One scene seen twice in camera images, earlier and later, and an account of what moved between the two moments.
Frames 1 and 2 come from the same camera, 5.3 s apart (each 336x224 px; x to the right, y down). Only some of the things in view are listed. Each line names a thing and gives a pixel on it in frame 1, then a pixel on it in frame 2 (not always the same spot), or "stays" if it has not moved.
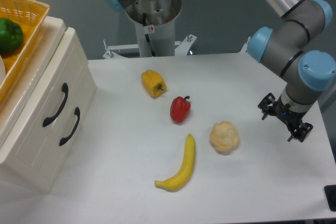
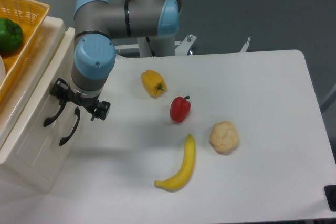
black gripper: (292, 119) -> (61, 90)
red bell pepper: (180, 107) stays
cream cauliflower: (224, 137) stays
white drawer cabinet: (42, 113) stays
